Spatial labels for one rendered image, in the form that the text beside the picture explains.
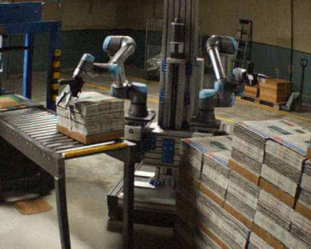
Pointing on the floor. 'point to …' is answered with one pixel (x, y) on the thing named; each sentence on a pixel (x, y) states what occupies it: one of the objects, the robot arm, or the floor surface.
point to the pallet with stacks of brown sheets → (269, 93)
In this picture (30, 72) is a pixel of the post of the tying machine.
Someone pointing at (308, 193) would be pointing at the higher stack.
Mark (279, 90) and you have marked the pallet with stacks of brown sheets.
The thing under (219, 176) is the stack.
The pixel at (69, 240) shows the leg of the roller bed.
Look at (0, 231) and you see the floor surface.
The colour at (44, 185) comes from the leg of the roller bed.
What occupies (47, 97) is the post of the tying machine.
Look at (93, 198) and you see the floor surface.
